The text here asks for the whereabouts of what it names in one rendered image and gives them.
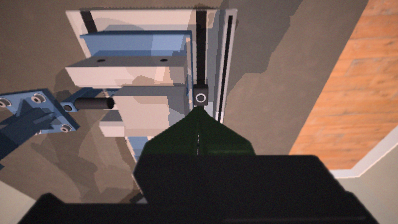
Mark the grey metal block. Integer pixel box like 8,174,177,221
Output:
113,86,188,129

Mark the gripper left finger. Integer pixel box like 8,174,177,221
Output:
139,106,198,158

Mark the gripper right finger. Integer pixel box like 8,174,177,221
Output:
198,106,256,155

